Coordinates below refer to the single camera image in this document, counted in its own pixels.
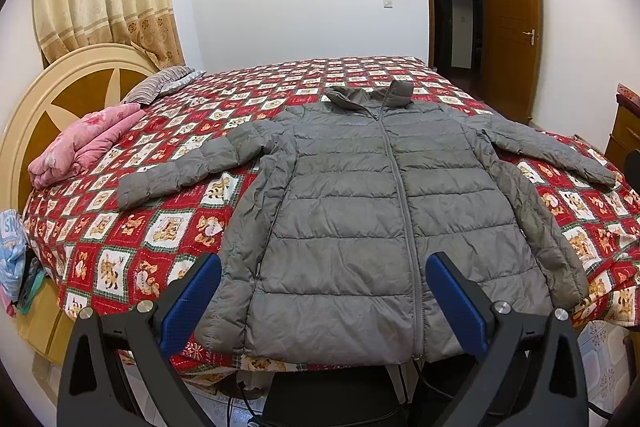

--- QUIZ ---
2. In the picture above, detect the grey puffer jacket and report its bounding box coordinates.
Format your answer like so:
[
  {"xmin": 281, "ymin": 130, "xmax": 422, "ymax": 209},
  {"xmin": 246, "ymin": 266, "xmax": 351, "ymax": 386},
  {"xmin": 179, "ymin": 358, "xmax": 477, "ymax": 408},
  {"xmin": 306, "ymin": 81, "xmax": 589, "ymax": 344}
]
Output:
[{"xmin": 117, "ymin": 81, "xmax": 616, "ymax": 365}]

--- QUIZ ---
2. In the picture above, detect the red patchwork bear bedspread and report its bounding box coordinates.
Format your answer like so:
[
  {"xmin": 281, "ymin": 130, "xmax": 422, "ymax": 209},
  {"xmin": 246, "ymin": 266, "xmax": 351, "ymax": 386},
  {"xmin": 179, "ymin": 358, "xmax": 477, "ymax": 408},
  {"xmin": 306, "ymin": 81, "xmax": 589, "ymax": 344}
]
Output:
[{"xmin": 22, "ymin": 54, "xmax": 640, "ymax": 377}]

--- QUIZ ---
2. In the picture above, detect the pink folded blanket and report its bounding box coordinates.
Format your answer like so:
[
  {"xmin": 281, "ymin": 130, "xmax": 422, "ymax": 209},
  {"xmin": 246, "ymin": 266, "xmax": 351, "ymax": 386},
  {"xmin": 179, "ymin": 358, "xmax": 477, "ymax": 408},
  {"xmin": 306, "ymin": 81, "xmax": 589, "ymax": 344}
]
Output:
[{"xmin": 27, "ymin": 103, "xmax": 145, "ymax": 190}]

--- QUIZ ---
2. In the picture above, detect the brown wooden dresser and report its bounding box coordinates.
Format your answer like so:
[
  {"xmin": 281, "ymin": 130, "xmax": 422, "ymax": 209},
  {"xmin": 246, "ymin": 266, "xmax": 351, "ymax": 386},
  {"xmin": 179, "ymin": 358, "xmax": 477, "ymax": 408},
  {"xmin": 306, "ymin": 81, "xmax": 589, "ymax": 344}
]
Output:
[{"xmin": 604, "ymin": 83, "xmax": 640, "ymax": 171}]

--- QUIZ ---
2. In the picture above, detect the cream wooden headboard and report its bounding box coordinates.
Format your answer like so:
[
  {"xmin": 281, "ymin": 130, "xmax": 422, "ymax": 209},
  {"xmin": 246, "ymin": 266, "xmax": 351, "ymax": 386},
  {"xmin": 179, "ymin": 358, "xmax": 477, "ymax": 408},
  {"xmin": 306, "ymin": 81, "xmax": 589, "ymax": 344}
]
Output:
[{"xmin": 1, "ymin": 43, "xmax": 157, "ymax": 365}]

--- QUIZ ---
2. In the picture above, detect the striped grey pillow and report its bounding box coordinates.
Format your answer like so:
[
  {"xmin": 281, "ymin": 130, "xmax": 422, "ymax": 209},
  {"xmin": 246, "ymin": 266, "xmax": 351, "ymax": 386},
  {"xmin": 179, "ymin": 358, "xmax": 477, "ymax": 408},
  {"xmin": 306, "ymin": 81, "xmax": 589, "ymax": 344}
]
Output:
[{"xmin": 122, "ymin": 66, "xmax": 205, "ymax": 106}]

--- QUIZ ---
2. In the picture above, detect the brown wooden door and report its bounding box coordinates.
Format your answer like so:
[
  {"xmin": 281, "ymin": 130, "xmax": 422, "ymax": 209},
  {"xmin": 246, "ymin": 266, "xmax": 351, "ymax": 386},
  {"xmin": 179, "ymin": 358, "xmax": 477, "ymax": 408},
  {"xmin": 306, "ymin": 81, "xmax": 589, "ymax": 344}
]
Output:
[{"xmin": 480, "ymin": 0, "xmax": 542, "ymax": 124}]

